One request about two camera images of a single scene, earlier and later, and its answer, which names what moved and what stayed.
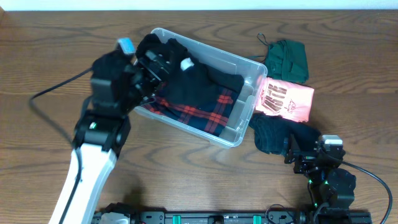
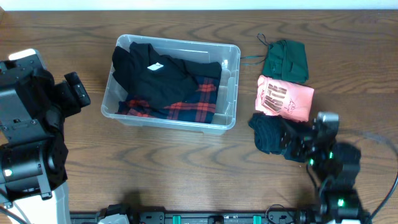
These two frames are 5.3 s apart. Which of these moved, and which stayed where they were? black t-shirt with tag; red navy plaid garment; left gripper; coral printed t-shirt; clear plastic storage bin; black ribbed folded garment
Moved: left gripper; red navy plaid garment; black t-shirt with tag; clear plastic storage bin
Stayed: black ribbed folded garment; coral printed t-shirt
